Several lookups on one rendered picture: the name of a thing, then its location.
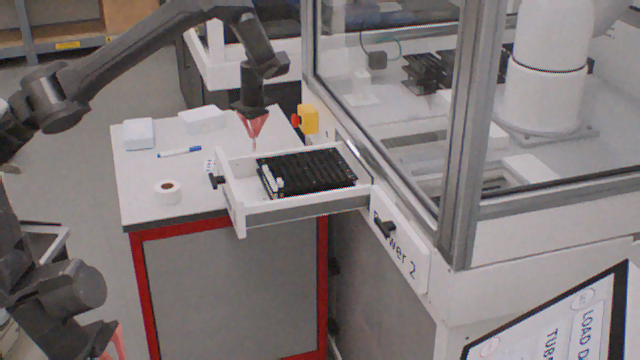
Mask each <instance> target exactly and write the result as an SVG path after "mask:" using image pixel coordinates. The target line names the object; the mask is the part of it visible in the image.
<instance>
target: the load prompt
mask: <svg viewBox="0 0 640 360"><path fill-rule="evenodd" d="M604 309H605V298H604V299H602V300H600V301H598V302H596V303H594V304H592V305H590V306H588V307H586V308H584V309H582V310H580V311H578V312H576V313H574V314H573V315H572V328H571V335H570V341H569V347H568V354H567V360H600V353H601V342H602V332H603V320H604Z"/></svg>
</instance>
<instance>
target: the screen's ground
mask: <svg viewBox="0 0 640 360"><path fill-rule="evenodd" d="M613 279H614V273H612V274H610V275H609V276H607V277H605V278H603V279H601V280H599V281H597V282H595V283H597V285H596V294H595V302H594V303H596V302H598V301H600V300H602V299H604V298H605V309H604V320H603V332H602V342H601V353H600V360H607V355H608V342H609V330H610V317H611V305H612V292H613ZM595 283H593V284H595ZM593 284H592V285H593ZM571 296H572V295H571ZM571 296H570V297H568V298H566V299H564V300H562V301H561V302H559V303H557V304H555V305H553V306H551V307H549V308H547V309H545V310H544V311H542V312H540V313H538V314H536V315H534V316H532V317H530V318H528V319H527V320H525V321H523V322H521V323H519V324H517V325H515V326H513V327H511V328H510V329H508V330H506V331H504V332H502V333H503V334H502V337H501V341H500V345H499V348H498V352H499V351H501V350H502V349H504V348H506V347H508V346H510V345H512V344H514V343H516V342H518V341H520V340H522V339H524V338H526V337H528V336H530V335H534V334H536V333H537V335H536V339H535V344H534V349H533V353H532V358H531V360H567V354H568V347H569V341H570V335H571V328H572V315H573V314H574V313H576V312H578V311H580V310H582V309H584V308H586V307H588V306H590V305H592V304H594V303H592V304H590V305H588V306H586V307H584V308H582V309H580V310H578V311H576V312H574V313H573V314H572V315H570V316H568V314H569V308H570V302H571ZM482 343H483V342H482ZM482 343H480V344H478V345H477V346H475V347H473V348H471V349H470V351H469V354H468V357H467V360H477V359H478V356H479V353H480V349H481V346H482ZM498 352H496V353H498ZM496 353H494V354H492V355H490V356H488V357H486V358H484V359H482V360H493V359H494V355H495V354H496Z"/></svg>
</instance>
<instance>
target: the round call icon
mask: <svg viewBox="0 0 640 360"><path fill-rule="evenodd" d="M502 334H503V333H501V334H498V335H497V336H495V337H493V338H491V339H489V340H487V341H485V342H483V343H482V346H481V349H480V353H479V356H478V359H477V360H482V359H484V358H486V357H488V356H490V355H492V354H494V353H496V352H498V348H499V345H500V341H501V337H502Z"/></svg>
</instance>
